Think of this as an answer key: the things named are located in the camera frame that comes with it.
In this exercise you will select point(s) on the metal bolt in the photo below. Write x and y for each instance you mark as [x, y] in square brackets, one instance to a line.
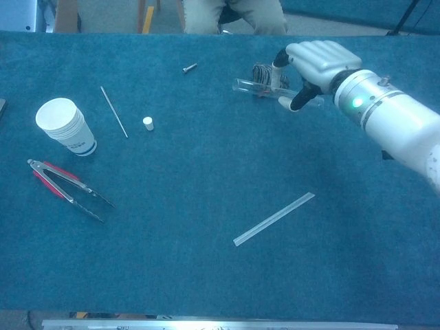
[189, 68]

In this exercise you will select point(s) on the blue cloth background table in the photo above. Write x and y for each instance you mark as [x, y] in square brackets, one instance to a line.
[343, 8]

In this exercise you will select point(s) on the transparent test tube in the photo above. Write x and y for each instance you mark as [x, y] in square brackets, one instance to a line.
[247, 86]

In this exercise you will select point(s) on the person in beige trousers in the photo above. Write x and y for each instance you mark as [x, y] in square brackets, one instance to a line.
[206, 17]

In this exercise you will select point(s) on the frosted translucent plastic strip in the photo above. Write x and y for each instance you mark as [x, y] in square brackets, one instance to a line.
[274, 219]

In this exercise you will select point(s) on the silver metal frame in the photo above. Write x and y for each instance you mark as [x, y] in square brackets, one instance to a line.
[20, 15]

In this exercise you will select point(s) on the brown wooden board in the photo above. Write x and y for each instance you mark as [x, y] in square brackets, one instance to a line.
[66, 15]

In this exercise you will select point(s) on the blue table cloth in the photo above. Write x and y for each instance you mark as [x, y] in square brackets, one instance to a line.
[206, 275]

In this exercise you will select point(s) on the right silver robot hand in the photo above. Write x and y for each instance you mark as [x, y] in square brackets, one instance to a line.
[323, 62]

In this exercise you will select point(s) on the white paper cup stack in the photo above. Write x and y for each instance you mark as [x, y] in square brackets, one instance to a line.
[65, 127]

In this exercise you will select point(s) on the small white cylinder cap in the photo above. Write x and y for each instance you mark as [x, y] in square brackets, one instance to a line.
[148, 123]

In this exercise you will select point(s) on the thin metal rod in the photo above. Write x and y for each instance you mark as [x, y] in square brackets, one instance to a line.
[114, 111]

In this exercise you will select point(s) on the aluminium rail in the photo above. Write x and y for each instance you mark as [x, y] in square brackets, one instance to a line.
[220, 324]

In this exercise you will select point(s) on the striped grey folded cloth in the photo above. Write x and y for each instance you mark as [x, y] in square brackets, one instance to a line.
[262, 73]

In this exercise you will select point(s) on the brown wooden leg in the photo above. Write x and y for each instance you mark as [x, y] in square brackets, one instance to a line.
[141, 17]

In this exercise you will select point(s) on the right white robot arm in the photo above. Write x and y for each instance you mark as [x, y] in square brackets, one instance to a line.
[395, 120]

